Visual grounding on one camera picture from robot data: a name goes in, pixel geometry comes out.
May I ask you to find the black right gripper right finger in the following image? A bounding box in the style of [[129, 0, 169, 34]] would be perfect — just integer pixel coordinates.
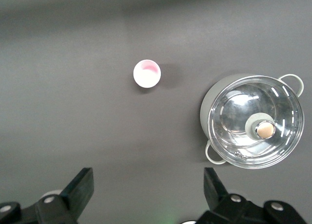
[[197, 167, 308, 224]]

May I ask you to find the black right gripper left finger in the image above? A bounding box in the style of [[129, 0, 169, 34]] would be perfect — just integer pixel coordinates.
[[0, 167, 95, 224]]

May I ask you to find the pink cup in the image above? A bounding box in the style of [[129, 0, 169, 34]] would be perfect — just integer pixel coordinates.
[[133, 59, 162, 88]]

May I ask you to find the dark grey table mat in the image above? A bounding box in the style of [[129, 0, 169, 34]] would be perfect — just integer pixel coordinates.
[[0, 0, 312, 224]]

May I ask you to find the glass pot lid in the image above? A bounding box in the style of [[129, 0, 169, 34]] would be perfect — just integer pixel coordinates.
[[207, 75, 305, 169]]

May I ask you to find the grey-green cooking pot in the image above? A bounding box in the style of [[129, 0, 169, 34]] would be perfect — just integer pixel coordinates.
[[199, 74, 305, 170]]

